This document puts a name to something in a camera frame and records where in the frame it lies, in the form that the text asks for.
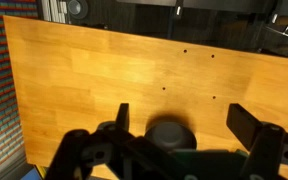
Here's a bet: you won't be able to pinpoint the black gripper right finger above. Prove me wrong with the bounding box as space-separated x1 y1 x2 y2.
225 103 288 180

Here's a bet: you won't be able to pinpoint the white stacked papers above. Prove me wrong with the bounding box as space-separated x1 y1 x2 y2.
42 0 68 24

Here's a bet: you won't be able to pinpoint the blue flat object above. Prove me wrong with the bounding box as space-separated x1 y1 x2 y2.
19 167 42 180

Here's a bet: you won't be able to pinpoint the silver metal tripod leg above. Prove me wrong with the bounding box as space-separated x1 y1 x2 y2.
263 23 288 44

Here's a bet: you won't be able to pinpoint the black round speaker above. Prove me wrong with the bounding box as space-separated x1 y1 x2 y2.
66 0 90 20

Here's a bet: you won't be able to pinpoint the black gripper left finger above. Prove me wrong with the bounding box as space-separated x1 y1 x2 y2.
45 102 185 180

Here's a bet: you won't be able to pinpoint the black vertical stand pole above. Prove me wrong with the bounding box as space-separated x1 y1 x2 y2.
166 0 185 40

